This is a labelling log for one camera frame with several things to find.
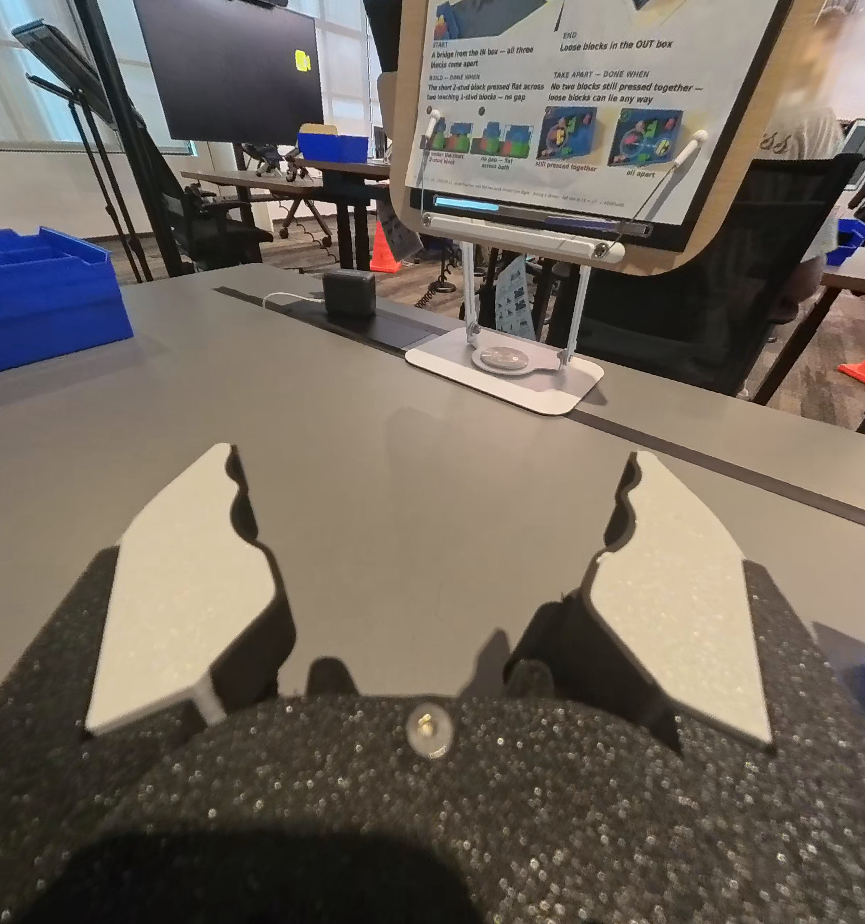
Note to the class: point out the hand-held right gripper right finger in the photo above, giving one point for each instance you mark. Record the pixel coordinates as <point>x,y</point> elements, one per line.
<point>678,613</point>

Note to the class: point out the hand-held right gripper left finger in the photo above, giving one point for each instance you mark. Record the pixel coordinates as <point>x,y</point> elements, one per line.
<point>179,599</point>

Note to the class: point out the black mesh chair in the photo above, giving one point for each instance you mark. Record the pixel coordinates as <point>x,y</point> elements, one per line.
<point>692,317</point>

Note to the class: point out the black power adapter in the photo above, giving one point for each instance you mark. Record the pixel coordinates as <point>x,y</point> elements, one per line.
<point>349,294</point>

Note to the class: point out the printed paper sheet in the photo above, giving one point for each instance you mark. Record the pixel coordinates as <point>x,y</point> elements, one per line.
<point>403,234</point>
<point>515,296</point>

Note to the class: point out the black office chair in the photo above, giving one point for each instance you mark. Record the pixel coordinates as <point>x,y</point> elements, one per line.
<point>215,231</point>

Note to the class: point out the small blue bin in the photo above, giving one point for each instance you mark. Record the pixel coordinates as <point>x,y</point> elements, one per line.
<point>851,242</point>
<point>331,148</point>

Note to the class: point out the wooden top desk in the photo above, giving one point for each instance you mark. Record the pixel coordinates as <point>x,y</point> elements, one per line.
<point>259,179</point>

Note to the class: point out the black pole stand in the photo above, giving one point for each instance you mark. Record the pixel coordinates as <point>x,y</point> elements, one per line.
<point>132,144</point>

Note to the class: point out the tablet with instruction screen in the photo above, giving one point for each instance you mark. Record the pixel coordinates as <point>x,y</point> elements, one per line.
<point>584,108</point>

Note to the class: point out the large black monitor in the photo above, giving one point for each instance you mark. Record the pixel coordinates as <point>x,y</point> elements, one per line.
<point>223,65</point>

